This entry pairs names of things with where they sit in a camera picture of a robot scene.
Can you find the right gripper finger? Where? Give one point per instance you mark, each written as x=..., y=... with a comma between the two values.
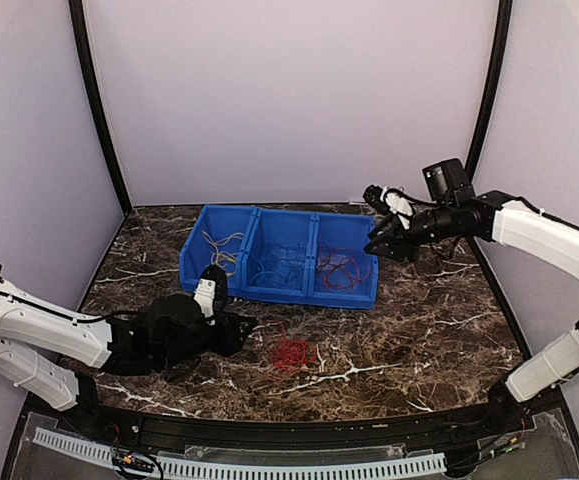
x=384, y=229
x=389, y=250

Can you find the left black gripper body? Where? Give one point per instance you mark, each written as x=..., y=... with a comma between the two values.
x=228, y=336

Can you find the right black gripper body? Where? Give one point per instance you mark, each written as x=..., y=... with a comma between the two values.
x=442, y=223

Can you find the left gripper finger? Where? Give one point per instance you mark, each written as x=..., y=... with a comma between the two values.
x=240, y=322
x=237, y=339

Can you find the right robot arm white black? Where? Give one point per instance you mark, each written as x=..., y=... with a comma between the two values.
x=499, y=218

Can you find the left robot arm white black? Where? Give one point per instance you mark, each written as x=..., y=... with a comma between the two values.
x=116, y=343

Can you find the right blue storage bin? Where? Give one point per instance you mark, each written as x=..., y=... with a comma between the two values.
x=344, y=276

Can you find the blue storage bin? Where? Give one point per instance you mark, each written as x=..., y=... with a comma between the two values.
x=218, y=238
x=344, y=276
x=278, y=257

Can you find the middle blue storage bin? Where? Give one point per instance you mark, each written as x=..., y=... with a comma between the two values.
x=278, y=257

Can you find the left blue storage bin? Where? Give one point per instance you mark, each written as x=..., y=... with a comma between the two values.
x=218, y=238

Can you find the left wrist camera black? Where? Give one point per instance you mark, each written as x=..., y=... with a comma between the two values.
x=171, y=319

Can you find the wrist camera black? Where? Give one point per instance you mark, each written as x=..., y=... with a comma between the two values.
x=171, y=319
x=448, y=183

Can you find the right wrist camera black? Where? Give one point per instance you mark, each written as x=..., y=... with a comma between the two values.
x=448, y=183

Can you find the black front rail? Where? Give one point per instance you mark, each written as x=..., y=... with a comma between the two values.
x=159, y=432

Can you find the white slotted cable duct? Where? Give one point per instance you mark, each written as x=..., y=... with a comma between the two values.
x=169, y=467

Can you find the right black frame post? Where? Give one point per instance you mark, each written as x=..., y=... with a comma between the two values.
x=494, y=70

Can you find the black frame post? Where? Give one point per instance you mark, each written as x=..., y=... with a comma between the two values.
x=494, y=70
x=97, y=110

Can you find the left black frame post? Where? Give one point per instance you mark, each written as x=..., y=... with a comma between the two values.
x=97, y=110

